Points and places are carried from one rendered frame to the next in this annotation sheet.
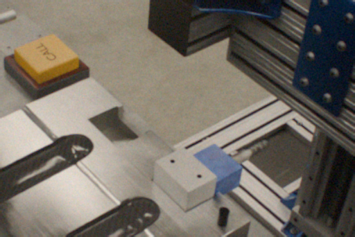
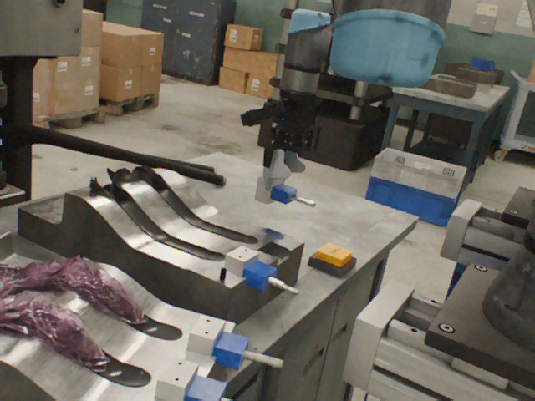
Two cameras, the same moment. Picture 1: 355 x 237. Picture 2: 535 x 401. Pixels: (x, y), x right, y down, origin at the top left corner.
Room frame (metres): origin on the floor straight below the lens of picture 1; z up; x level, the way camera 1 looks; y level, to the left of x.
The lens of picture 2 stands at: (0.25, -0.86, 1.33)
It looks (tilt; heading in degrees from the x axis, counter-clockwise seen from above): 21 degrees down; 67
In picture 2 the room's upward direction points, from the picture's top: 10 degrees clockwise
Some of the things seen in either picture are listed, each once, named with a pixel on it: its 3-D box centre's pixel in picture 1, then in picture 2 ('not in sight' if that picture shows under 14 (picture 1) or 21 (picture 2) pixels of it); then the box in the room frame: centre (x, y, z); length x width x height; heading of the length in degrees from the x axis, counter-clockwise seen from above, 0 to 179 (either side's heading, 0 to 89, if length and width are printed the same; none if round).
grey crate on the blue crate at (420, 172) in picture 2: not in sight; (418, 172); (2.77, 2.47, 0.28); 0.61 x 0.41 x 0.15; 134
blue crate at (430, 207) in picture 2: not in sight; (412, 194); (2.77, 2.47, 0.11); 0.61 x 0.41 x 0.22; 134
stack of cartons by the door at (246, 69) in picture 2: not in sight; (254, 62); (2.82, 6.55, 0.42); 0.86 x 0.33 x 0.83; 134
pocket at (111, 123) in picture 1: (118, 138); (272, 258); (0.65, 0.02, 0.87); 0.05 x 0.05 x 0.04; 40
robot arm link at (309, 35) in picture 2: not in sight; (308, 40); (0.73, 0.21, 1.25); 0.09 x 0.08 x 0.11; 154
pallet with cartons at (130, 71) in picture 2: not in sight; (89, 62); (0.65, 5.28, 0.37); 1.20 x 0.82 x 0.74; 142
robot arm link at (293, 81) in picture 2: not in sight; (299, 80); (0.73, 0.21, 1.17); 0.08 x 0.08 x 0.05
